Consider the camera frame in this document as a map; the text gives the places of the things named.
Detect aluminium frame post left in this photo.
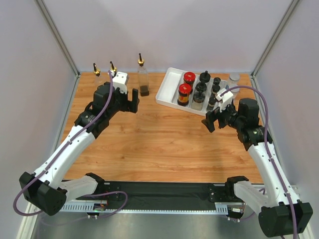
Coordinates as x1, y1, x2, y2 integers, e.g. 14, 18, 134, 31
34, 0, 80, 77

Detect clear oil bottle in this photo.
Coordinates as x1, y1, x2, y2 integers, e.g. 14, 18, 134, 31
110, 61, 117, 77

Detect red-lid sauce bottle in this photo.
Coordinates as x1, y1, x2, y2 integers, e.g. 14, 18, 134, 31
177, 83, 192, 106

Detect glass jar with white granules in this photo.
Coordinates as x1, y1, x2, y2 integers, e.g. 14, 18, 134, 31
191, 92, 205, 111

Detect silver-lid salt shaker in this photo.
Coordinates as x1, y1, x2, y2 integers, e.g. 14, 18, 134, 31
227, 73, 240, 86
226, 84, 240, 99

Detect aluminium frame post right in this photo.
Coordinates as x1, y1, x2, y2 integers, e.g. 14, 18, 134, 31
251, 0, 301, 79

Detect white divided organizer tray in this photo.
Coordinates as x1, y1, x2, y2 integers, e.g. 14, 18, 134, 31
155, 67, 234, 118

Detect small black-cap spice jar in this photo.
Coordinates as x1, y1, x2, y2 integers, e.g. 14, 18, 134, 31
206, 96, 217, 112

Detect aluminium frame post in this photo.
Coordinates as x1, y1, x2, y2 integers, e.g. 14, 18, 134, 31
34, 0, 80, 77
251, 0, 301, 79

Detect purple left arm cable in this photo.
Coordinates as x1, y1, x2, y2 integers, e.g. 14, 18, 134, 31
12, 70, 129, 226

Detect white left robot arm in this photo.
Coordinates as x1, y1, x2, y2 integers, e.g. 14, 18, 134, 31
17, 82, 139, 216

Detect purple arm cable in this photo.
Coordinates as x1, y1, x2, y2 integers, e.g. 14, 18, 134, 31
12, 70, 129, 226
219, 85, 300, 239

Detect tall bottle with dark sauce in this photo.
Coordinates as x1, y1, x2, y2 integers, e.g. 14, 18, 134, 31
138, 53, 149, 97

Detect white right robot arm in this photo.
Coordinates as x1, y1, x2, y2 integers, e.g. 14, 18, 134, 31
202, 98, 313, 238

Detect glass jar with brown lumps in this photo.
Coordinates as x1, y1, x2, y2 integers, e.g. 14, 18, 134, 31
195, 82, 207, 93

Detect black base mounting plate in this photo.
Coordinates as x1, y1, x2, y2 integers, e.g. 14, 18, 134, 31
99, 181, 240, 214

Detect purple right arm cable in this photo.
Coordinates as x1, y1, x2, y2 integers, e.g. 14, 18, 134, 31
219, 85, 300, 239

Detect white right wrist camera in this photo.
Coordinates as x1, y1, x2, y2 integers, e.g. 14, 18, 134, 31
215, 88, 234, 112

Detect oil bottle with dark sauce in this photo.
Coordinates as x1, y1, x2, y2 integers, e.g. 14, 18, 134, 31
93, 63, 106, 86

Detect red-lid sauce jar front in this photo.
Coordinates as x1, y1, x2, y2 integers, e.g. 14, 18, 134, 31
183, 72, 196, 88

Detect black-lid glass condiment jar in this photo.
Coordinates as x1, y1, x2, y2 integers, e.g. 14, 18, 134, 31
199, 71, 211, 84

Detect small dark spice jar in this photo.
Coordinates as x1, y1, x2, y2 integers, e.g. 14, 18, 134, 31
211, 85, 220, 97

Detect silver-top pepper grinder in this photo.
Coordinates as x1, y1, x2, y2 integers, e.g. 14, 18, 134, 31
213, 77, 221, 86

